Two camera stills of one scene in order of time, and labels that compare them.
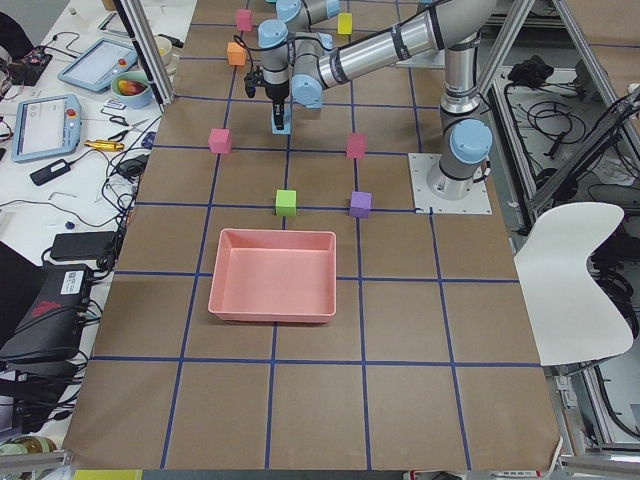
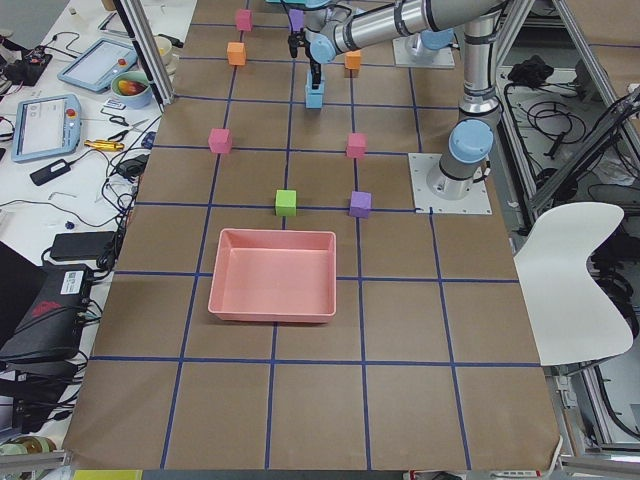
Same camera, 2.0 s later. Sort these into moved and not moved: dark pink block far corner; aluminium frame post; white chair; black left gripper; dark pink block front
Moved: black left gripper
Not moved: dark pink block far corner; aluminium frame post; dark pink block front; white chair
